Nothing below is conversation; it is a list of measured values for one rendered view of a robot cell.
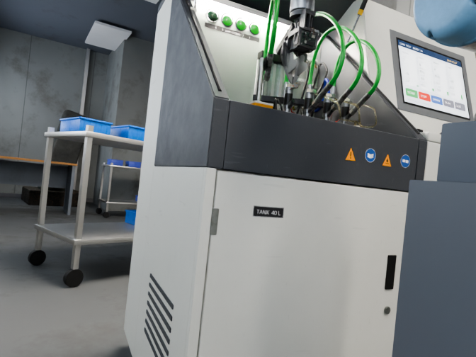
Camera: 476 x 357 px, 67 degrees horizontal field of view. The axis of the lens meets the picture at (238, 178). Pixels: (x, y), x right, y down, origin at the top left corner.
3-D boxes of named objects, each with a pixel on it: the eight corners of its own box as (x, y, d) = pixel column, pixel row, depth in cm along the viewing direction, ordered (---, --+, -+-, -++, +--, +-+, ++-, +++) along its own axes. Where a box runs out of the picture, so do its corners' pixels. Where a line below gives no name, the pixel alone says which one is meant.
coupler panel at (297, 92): (292, 117, 149) (299, 43, 149) (287, 119, 152) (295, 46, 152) (317, 123, 154) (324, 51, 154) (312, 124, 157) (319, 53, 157)
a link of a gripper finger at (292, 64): (292, 78, 108) (295, 47, 108) (281, 82, 113) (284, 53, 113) (300, 80, 109) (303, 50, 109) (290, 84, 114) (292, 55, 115)
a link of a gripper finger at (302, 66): (300, 80, 109) (303, 50, 109) (290, 84, 114) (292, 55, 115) (309, 82, 110) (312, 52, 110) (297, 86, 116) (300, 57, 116)
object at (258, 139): (222, 168, 82) (230, 99, 82) (216, 168, 86) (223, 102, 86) (414, 192, 108) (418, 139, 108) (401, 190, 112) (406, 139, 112)
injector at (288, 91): (285, 150, 115) (291, 85, 115) (277, 151, 119) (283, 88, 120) (292, 151, 116) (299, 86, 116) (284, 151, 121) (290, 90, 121)
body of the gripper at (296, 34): (296, 45, 106) (300, 5, 106) (280, 53, 114) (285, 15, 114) (317, 52, 109) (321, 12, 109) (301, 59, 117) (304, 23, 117)
